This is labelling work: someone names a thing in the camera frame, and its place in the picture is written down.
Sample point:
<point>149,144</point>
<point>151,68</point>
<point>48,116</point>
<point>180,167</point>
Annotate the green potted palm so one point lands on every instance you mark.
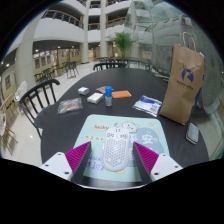
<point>122,41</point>

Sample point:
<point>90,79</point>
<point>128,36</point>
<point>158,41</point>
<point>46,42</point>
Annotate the orange card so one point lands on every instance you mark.
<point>121,94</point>

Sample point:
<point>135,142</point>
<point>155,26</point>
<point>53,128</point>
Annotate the flat grey rectangular device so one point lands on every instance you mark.
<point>192,133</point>

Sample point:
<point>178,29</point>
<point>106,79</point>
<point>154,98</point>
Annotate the brown paper bag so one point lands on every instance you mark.
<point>183,86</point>

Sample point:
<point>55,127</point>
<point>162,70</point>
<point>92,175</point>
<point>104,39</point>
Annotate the white and blue packet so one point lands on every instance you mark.
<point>147,105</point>

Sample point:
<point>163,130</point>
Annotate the group of dark chairs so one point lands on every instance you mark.
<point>55,71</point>

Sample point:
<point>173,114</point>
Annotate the black spindle-back chair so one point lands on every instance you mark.
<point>36,95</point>

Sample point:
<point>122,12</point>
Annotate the clear plastic snack bag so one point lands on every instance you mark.
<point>70,105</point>

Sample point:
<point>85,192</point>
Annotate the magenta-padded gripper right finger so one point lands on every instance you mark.
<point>165,165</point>

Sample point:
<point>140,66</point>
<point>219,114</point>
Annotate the wooden chair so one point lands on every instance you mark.
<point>4,128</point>

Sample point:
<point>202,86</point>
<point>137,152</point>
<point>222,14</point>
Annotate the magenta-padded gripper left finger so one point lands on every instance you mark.
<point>56,165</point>

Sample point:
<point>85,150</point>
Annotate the small white box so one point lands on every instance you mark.
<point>83,90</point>

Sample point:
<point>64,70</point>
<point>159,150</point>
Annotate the white perforated computer mouse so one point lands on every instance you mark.
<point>115,151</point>

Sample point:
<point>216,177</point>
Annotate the light blue printed mouse pad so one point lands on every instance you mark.
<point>146,133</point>

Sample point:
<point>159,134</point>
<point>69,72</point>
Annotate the brown card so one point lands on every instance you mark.
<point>101,89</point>

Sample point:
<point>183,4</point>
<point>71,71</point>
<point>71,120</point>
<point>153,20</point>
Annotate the small bottle with blue cap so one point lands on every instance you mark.
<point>108,96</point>

